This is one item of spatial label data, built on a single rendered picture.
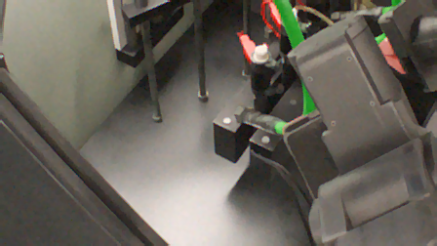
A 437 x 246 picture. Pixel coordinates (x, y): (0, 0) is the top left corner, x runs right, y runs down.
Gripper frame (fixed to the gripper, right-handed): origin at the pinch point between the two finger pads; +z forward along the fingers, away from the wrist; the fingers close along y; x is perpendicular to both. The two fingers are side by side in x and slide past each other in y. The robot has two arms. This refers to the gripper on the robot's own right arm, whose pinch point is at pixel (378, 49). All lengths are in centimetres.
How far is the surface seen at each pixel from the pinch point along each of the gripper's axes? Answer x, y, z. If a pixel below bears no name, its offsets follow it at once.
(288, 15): 14.6, 11.1, -8.7
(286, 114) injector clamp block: 1.6, -6.3, 24.8
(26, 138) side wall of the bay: 39.6, 14.0, 6.2
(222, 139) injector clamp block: 9.7, -4.9, 30.3
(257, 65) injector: 5.4, 3.4, 18.1
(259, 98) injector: 4.7, -1.6, 23.2
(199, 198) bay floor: 14.6, -12.8, 39.5
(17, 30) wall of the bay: 28.1, 24.7, 29.8
